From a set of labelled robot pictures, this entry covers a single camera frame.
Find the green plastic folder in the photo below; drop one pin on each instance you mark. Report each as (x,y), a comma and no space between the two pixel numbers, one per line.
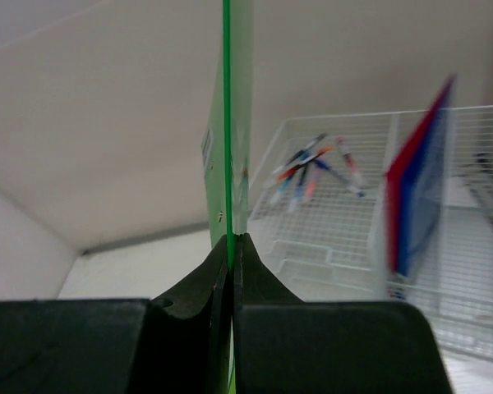
(226,158)

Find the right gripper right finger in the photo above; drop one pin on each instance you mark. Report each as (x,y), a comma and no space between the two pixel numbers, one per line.
(283,344)

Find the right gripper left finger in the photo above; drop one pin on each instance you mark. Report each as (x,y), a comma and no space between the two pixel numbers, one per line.
(177,342)

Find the dark blue clip pen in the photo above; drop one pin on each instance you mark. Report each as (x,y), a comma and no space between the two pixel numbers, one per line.
(347,184)

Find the red plastic folder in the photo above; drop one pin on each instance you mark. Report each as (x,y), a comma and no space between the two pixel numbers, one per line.
(411,164)

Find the pink highlighter pen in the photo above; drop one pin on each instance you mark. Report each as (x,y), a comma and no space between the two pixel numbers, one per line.
(312,185)

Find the dark red gel pen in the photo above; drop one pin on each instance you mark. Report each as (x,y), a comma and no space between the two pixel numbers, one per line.
(356,176)

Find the orange red gel pen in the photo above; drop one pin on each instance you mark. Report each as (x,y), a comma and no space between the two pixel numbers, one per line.
(287,173)

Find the white wire mesh organizer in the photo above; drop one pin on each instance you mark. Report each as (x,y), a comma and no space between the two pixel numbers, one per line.
(334,246)

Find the blue plastic folder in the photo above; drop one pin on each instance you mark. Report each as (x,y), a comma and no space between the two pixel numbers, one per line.
(427,197)

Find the blue cap gel pen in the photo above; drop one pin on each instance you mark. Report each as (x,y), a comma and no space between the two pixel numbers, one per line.
(298,193)

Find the teal cap gel pen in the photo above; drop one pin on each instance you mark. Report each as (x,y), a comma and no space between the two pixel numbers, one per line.
(300,153)

